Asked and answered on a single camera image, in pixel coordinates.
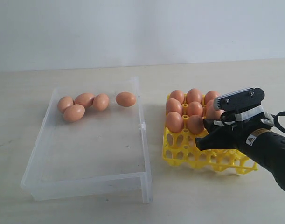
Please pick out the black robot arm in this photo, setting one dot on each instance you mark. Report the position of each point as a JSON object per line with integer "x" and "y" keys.
{"x": 274, "y": 163}

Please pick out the clear plastic tray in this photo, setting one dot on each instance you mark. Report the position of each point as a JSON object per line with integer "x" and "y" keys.
{"x": 103, "y": 152}

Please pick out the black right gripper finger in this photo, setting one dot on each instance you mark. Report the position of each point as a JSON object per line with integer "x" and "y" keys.
{"x": 210, "y": 142}

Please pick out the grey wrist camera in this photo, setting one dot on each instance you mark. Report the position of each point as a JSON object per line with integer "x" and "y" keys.
{"x": 239, "y": 106}

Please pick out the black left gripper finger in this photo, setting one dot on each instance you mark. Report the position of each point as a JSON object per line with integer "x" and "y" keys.
{"x": 211, "y": 124}

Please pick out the yellow plastic egg rack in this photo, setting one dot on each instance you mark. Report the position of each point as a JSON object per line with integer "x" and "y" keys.
{"x": 179, "y": 148}

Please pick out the brown egg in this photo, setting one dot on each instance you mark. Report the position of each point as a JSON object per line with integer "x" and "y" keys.
{"x": 194, "y": 95}
{"x": 211, "y": 113}
{"x": 64, "y": 103}
{"x": 173, "y": 105}
{"x": 74, "y": 113}
{"x": 178, "y": 95}
{"x": 100, "y": 102}
{"x": 210, "y": 95}
{"x": 84, "y": 99}
{"x": 125, "y": 99}
{"x": 174, "y": 122}
{"x": 195, "y": 124}
{"x": 194, "y": 108}

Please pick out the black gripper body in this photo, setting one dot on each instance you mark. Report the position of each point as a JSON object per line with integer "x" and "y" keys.
{"x": 254, "y": 136}

